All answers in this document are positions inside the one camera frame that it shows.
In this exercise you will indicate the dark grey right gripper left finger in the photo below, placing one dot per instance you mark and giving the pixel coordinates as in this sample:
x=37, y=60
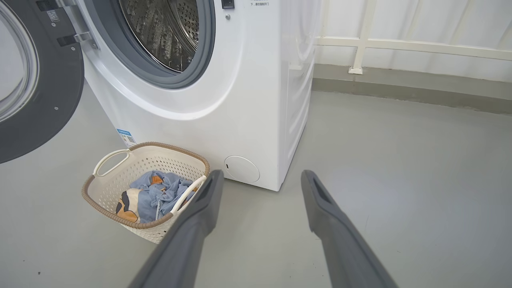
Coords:
x=188, y=240

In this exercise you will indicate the blue cartoon print garment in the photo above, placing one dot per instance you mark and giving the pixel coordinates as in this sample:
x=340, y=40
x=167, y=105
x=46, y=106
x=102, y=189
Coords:
x=160, y=196

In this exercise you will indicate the metal door hinge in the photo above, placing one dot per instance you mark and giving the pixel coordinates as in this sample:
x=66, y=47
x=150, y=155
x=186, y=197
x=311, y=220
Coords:
x=80, y=38

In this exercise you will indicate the stainless steel washing machine drum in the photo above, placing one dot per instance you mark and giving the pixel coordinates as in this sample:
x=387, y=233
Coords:
x=160, y=32

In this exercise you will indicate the white front-load washing machine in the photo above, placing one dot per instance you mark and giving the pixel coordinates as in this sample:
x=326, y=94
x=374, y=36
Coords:
x=248, y=100

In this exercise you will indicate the white metal railing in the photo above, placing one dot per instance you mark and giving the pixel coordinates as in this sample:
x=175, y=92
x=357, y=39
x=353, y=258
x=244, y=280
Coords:
x=400, y=44

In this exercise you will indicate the round white drain filter cover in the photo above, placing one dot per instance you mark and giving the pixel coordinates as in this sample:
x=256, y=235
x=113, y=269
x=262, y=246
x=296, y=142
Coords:
x=242, y=170

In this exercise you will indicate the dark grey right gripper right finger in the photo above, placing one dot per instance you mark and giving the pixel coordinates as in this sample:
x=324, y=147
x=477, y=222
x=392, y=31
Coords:
x=340, y=248

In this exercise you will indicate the grey printed label sticker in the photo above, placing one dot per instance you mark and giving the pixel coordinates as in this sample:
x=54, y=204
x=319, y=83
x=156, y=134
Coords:
x=53, y=16

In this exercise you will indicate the washing machine glass door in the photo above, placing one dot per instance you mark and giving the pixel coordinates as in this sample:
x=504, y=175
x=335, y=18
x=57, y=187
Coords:
x=52, y=100

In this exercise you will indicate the white garment large cartoon print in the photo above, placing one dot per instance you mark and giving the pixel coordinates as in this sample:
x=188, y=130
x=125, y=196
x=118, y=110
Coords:
x=130, y=204

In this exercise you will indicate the black door latch socket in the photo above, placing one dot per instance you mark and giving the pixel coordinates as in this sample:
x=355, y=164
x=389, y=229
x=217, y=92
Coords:
x=227, y=3

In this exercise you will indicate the blue energy label sticker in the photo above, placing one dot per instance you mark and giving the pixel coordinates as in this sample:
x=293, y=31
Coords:
x=126, y=138

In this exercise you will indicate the white perforated basket brown rim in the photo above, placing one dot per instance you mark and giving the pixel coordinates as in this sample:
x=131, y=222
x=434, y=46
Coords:
x=112, y=188

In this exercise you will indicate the grey rubber door gasket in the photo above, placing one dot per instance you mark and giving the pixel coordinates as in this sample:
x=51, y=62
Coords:
x=120, y=52

